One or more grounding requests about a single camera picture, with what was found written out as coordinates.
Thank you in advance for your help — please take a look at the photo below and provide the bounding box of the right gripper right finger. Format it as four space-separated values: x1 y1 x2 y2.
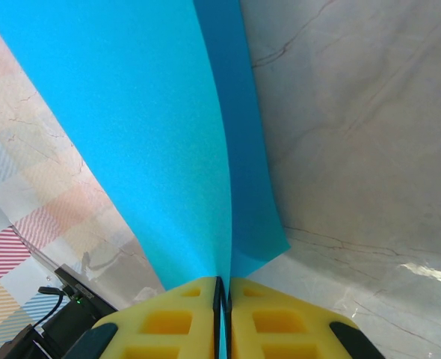
223 276 386 359

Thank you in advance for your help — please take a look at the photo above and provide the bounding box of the thin black left gripper cable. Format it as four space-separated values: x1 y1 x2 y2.
37 286 65 332

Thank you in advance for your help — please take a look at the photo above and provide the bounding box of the blue paper sheet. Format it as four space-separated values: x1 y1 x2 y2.
0 0 292 359

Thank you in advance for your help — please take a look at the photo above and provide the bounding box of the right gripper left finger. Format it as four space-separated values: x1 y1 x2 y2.
66 275 223 359

